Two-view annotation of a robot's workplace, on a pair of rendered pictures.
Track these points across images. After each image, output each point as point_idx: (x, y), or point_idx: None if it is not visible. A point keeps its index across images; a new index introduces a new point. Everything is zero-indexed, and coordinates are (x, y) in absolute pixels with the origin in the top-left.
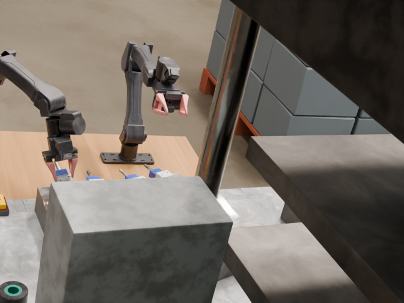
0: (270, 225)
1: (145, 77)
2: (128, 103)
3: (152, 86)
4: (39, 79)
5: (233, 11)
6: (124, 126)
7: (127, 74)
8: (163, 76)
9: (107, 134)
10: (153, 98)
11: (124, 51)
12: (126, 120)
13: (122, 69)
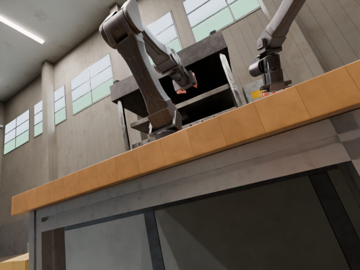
0: (221, 111)
1: (174, 57)
2: (157, 79)
3: (179, 67)
4: (274, 16)
5: (224, 55)
6: (171, 107)
7: (141, 38)
8: (180, 62)
9: (128, 151)
10: (192, 75)
11: (128, 2)
12: (170, 99)
13: (137, 27)
